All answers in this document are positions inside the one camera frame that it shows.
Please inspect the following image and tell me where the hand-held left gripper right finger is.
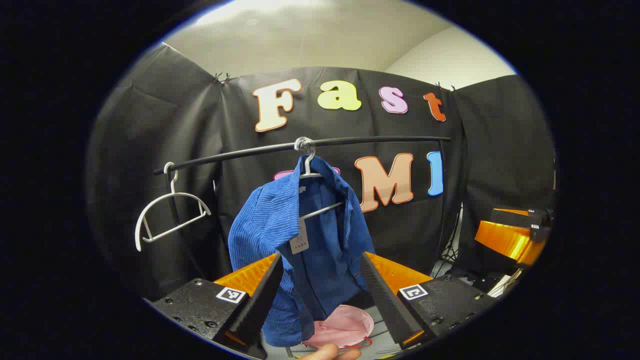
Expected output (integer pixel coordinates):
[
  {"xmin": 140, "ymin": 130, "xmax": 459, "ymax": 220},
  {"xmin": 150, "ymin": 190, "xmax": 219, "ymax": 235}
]
[{"xmin": 359, "ymin": 251, "xmax": 500, "ymax": 350}]

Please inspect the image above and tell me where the black clothes rack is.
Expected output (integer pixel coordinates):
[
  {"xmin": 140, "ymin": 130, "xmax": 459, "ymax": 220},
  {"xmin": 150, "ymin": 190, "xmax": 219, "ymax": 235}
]
[{"xmin": 152, "ymin": 135, "xmax": 453, "ymax": 281}]

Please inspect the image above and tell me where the white plastic clothes hanger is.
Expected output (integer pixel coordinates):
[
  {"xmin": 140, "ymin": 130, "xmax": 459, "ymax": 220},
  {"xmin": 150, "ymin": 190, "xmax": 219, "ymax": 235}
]
[
  {"xmin": 134, "ymin": 161, "xmax": 212, "ymax": 252},
  {"xmin": 294, "ymin": 136, "xmax": 346, "ymax": 222}
]

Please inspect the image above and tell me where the pink laundry hamper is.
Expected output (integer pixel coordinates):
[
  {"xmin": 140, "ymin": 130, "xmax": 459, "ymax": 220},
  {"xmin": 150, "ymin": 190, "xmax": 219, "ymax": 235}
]
[{"xmin": 301, "ymin": 304, "xmax": 375, "ymax": 350}]

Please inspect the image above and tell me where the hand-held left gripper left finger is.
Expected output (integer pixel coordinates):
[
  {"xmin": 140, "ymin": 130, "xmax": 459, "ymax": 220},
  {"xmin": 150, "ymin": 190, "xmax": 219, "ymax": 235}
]
[{"xmin": 144, "ymin": 252, "xmax": 285, "ymax": 360}]

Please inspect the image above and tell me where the blue corduroy shirt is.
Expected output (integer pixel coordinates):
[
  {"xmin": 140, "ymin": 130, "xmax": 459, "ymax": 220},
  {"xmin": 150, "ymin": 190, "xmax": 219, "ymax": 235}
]
[{"xmin": 228, "ymin": 156, "xmax": 376, "ymax": 348}]

